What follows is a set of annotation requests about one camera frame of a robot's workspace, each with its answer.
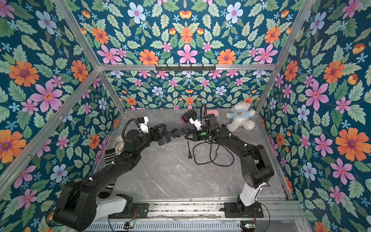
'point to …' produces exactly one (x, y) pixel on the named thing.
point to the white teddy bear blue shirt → (240, 116)
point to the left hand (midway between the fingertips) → (163, 125)
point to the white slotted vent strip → (166, 226)
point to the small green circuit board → (127, 225)
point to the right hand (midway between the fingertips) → (189, 134)
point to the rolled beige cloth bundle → (119, 144)
